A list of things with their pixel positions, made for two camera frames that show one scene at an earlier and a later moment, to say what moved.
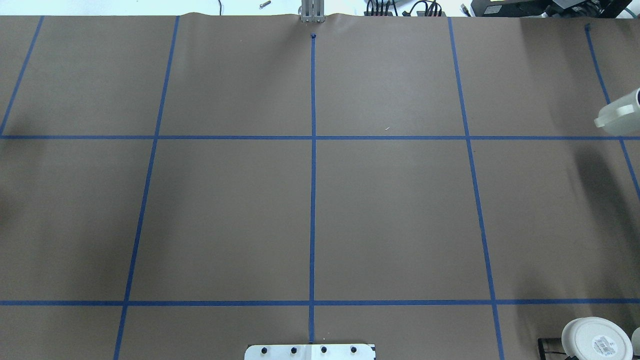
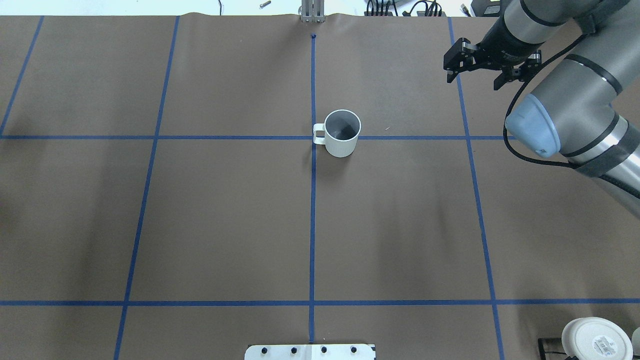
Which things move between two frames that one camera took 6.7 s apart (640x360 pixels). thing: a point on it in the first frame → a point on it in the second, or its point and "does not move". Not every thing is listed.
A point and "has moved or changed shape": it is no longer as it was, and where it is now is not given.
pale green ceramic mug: x=621 y=117 has moved or changed shape
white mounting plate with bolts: x=310 y=352 does not move
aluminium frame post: x=312 y=11 does not move
